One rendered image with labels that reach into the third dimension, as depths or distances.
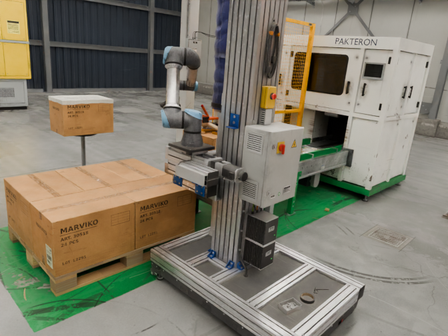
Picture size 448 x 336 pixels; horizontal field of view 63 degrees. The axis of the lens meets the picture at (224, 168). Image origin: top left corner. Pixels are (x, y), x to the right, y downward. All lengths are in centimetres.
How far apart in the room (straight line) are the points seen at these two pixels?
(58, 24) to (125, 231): 1153
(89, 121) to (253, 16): 278
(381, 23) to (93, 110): 909
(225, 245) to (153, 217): 66
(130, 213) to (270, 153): 120
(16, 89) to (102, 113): 567
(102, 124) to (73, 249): 224
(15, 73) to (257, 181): 838
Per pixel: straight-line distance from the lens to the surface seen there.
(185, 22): 436
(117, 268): 300
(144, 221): 291
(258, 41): 223
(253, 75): 223
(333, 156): 460
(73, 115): 447
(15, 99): 1014
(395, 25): 1173
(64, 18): 1394
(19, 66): 1005
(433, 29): 1142
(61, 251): 267
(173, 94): 242
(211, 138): 311
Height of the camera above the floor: 162
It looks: 17 degrees down
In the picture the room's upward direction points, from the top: 5 degrees clockwise
